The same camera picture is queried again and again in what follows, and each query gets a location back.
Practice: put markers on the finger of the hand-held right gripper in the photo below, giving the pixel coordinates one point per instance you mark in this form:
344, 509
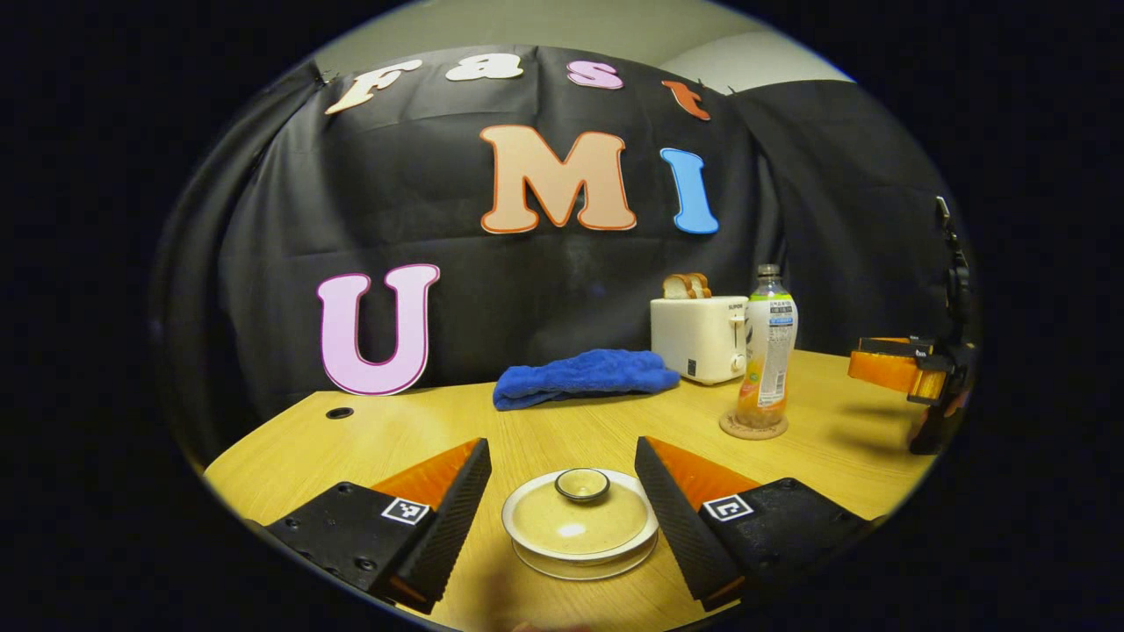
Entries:
891, 344
887, 373

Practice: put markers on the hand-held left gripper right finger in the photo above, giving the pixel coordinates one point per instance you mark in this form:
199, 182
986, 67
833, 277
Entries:
676, 518

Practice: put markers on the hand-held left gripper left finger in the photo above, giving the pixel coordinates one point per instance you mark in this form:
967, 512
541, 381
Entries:
443, 518

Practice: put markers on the yellow ceramic teacup lid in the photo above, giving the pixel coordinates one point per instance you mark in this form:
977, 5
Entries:
575, 527

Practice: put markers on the round cork coaster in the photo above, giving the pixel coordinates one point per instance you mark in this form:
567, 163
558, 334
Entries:
733, 430

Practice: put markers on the yellow ceramic teacup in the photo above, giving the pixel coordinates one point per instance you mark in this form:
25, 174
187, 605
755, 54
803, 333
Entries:
580, 559

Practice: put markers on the clear plastic water bottle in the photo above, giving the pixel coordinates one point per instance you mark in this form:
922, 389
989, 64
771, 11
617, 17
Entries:
768, 351

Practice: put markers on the teacup saucer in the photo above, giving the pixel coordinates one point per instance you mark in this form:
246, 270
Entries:
581, 573

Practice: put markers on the blue towel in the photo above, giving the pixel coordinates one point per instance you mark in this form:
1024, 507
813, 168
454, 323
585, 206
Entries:
584, 376

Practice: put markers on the cream white toaster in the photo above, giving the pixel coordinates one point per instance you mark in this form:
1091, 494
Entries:
694, 338

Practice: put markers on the black backdrop cloth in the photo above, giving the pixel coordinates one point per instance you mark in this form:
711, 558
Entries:
527, 290

